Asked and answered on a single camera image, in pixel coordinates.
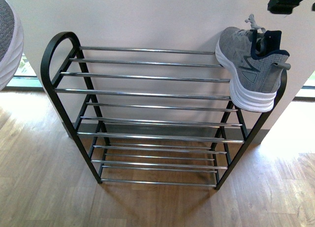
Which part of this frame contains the grey sneaker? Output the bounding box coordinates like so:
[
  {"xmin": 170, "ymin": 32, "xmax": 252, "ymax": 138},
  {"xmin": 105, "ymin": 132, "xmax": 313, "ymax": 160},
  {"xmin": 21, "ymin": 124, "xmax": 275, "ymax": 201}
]
[
  {"xmin": 215, "ymin": 14, "xmax": 291, "ymax": 113},
  {"xmin": 0, "ymin": 0, "xmax": 24, "ymax": 89}
]

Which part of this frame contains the black metal shoe rack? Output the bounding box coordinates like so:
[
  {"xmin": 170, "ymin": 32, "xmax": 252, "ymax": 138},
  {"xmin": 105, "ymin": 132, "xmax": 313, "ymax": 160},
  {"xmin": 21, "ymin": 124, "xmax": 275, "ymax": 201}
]
[{"xmin": 40, "ymin": 31, "xmax": 288, "ymax": 190}]

